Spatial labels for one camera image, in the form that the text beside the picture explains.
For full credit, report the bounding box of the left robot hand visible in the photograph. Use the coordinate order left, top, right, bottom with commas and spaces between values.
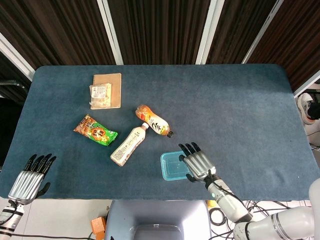
7, 153, 57, 206

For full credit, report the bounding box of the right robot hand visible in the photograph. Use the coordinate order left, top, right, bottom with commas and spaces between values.
178, 142, 217, 183

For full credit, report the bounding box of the blue plastic lid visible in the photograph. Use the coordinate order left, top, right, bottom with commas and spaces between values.
160, 150, 191, 181

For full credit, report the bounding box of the orange wooden block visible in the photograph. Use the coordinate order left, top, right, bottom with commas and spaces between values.
90, 216, 107, 240

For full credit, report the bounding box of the orange tea bottle black cap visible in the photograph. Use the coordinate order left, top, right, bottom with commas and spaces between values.
135, 104, 175, 139

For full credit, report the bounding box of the grey robot torso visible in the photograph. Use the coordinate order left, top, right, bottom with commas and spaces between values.
104, 199, 212, 240

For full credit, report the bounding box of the blue table cloth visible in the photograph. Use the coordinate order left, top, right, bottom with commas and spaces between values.
0, 63, 320, 201

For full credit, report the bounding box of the white milk tea bottle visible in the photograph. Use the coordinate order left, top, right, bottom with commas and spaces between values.
110, 122, 150, 168

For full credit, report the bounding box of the green snack bag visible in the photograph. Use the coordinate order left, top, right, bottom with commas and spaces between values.
73, 114, 119, 148

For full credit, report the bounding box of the brown spiral notebook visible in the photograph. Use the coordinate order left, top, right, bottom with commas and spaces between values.
90, 72, 123, 110

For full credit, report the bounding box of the clear bread packet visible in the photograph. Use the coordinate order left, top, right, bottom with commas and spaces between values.
88, 82, 113, 109

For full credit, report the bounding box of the black floor cable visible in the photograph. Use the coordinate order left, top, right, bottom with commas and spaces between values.
0, 230, 94, 240

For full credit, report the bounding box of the white frame post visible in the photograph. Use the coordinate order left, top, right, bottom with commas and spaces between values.
241, 0, 285, 65
293, 74, 320, 98
0, 31, 36, 82
195, 0, 225, 65
97, 0, 125, 66

